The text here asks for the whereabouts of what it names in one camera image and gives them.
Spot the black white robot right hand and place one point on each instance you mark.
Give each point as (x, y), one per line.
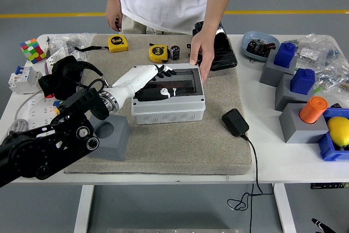
(323, 227)

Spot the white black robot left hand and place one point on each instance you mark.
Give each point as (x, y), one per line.
(136, 80)

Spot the person's right hand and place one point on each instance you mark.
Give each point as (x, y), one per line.
(113, 21)

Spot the person's left hand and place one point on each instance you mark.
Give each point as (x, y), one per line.
(207, 50)

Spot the smoky transparent box lid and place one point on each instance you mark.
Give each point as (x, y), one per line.
(185, 83)

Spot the grey plastic junction box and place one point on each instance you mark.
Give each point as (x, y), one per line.
(169, 110)

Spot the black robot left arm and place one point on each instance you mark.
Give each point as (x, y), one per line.
(41, 148)

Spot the person's left forearm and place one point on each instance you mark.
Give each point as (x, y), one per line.
(221, 1)

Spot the blue block battery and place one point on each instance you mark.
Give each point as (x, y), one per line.
(285, 54)
(302, 80)

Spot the orange cylinder battery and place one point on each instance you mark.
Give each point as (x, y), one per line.
(313, 110)

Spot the glossy black cracked case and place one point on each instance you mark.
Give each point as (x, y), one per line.
(226, 53)

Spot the small black capacitor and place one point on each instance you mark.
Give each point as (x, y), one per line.
(175, 53)

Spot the white table leg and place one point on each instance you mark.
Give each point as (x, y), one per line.
(285, 211)
(83, 211)

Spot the black table control panel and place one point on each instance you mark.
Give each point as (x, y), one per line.
(327, 185)

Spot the blue-grey bowl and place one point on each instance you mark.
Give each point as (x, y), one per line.
(249, 39)

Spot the clear plastic bag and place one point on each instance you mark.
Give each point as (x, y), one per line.
(68, 42)

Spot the dark electronic parts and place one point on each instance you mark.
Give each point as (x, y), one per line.
(259, 47)

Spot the grey holder block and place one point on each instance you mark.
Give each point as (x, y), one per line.
(300, 132)
(270, 72)
(286, 96)

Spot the white purple product package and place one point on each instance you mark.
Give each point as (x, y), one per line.
(56, 57)

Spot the grey block with round hole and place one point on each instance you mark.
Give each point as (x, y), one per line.
(114, 145)

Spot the grey-brown fabric mat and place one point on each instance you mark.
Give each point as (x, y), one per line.
(163, 145)

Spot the blue plastic bin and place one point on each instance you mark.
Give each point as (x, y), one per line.
(330, 151)

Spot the black power adapter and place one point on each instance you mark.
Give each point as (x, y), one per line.
(235, 121)

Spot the black cloth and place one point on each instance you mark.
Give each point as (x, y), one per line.
(51, 85)

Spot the yellow lemon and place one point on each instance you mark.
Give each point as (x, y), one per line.
(338, 130)

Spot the white circuit breaker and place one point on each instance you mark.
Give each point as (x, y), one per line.
(23, 78)

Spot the clear bags of small parts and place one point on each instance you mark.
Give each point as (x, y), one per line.
(321, 58)

